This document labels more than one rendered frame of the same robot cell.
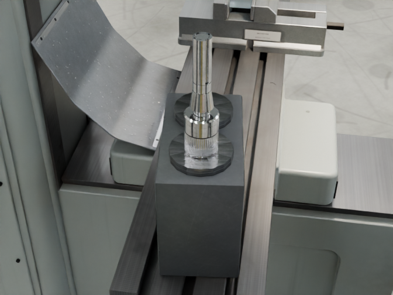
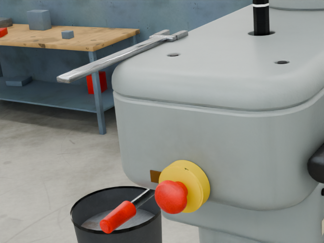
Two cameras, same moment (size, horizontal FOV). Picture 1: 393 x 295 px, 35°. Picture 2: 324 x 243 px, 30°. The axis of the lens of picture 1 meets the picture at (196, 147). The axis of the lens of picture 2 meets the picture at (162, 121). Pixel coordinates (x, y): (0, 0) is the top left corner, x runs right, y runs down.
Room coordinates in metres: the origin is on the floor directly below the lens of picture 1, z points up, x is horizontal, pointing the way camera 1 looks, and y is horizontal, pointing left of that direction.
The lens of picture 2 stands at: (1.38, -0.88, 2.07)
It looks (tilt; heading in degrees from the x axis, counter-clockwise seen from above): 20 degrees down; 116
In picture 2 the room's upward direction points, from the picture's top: 6 degrees counter-clockwise
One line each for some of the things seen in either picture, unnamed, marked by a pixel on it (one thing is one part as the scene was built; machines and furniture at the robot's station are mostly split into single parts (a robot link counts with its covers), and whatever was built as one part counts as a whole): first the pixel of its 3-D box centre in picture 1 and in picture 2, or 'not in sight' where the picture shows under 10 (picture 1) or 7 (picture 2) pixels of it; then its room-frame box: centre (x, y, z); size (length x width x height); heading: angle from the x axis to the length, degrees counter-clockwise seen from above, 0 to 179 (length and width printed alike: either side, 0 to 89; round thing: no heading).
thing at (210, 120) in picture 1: (201, 115); not in sight; (0.67, -0.01, 1.24); 0.05 x 0.05 x 0.01
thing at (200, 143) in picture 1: (201, 133); not in sight; (0.67, -0.01, 1.21); 0.05 x 0.05 x 0.05
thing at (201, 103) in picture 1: (202, 75); not in sight; (0.67, -0.01, 1.30); 0.03 x 0.03 x 0.11
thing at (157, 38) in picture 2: not in sight; (126, 53); (1.01, -0.21, 1.89); 0.24 x 0.04 x 0.01; 81
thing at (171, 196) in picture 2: not in sight; (173, 195); (1.11, -0.32, 1.76); 0.04 x 0.03 x 0.04; 171
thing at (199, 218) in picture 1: (202, 179); not in sight; (0.72, -0.01, 1.09); 0.22 x 0.12 x 0.20; 178
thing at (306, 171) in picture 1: (227, 136); not in sight; (1.15, -0.07, 0.85); 0.50 x 0.35 x 0.12; 81
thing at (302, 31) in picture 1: (253, 16); not in sight; (1.37, -0.14, 1.04); 0.35 x 0.15 x 0.11; 81
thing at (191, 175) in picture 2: not in sight; (183, 186); (1.11, -0.30, 1.76); 0.06 x 0.02 x 0.06; 171
